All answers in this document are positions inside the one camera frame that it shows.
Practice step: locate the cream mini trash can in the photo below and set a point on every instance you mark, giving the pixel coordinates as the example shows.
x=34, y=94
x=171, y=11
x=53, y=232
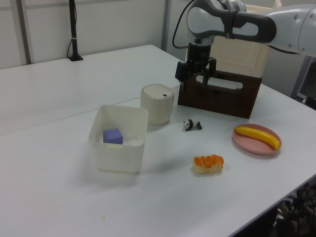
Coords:
x=158, y=108

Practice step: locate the toy bread with orange topping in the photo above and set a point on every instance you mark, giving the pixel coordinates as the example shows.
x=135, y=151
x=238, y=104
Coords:
x=208, y=164

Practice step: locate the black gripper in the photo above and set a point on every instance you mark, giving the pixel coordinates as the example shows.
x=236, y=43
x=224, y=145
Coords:
x=199, y=54

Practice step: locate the yellow toy banana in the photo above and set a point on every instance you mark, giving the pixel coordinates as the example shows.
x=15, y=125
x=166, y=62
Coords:
x=259, y=135

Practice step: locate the panda toy figure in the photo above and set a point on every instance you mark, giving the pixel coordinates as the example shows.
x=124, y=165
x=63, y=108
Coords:
x=189, y=125

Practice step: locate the black pole stand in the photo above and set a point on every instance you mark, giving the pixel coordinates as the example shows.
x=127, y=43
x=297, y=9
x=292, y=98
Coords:
x=74, y=47

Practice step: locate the white translucent plastic box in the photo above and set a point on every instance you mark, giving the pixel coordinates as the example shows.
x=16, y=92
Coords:
x=116, y=159

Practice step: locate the grey metal frame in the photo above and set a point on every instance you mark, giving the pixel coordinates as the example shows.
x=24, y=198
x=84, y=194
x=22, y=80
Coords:
x=300, y=81

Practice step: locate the dark brown wooden drawer box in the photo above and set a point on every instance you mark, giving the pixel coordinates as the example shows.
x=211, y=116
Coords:
x=222, y=103

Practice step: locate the cream plastic storage box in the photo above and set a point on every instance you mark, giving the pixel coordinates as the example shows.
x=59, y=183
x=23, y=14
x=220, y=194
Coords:
x=242, y=56

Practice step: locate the pink plate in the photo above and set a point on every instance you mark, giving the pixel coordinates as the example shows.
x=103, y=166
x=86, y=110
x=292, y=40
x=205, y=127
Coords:
x=249, y=145

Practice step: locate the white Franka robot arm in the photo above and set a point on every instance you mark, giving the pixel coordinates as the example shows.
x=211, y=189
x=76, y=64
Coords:
x=247, y=22

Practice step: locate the purple cube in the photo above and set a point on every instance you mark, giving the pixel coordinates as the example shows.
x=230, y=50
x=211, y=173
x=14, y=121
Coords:
x=113, y=136

